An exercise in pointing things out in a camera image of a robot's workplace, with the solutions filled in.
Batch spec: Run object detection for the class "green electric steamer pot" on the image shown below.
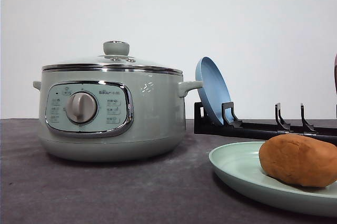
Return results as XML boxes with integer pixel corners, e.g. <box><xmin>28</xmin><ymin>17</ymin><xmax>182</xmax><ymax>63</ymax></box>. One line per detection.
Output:
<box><xmin>33</xmin><ymin>70</ymin><xmax>203</xmax><ymax>162</ymax></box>

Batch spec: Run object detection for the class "green plate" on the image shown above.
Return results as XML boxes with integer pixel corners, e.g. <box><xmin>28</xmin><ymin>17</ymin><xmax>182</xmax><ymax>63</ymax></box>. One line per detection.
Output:
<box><xmin>209</xmin><ymin>141</ymin><xmax>337</xmax><ymax>217</ymax></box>

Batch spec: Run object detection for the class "brown potato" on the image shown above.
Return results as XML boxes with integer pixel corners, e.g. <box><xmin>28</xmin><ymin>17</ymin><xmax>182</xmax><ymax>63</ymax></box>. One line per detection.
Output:
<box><xmin>259</xmin><ymin>134</ymin><xmax>337</xmax><ymax>187</ymax></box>

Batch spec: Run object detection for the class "blue plate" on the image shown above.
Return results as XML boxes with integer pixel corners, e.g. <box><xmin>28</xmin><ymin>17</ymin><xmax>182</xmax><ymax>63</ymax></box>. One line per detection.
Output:
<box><xmin>195</xmin><ymin>56</ymin><xmax>234</xmax><ymax>125</ymax></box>

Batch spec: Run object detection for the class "glass steamer lid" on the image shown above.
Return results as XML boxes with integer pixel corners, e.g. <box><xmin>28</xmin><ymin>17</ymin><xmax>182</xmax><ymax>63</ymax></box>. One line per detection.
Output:
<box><xmin>42</xmin><ymin>40</ymin><xmax>183</xmax><ymax>73</ymax></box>

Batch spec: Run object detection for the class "black plate rack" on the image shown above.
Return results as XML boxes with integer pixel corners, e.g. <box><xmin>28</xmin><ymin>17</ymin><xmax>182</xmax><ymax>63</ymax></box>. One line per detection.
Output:
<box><xmin>194</xmin><ymin>101</ymin><xmax>337</xmax><ymax>146</ymax></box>

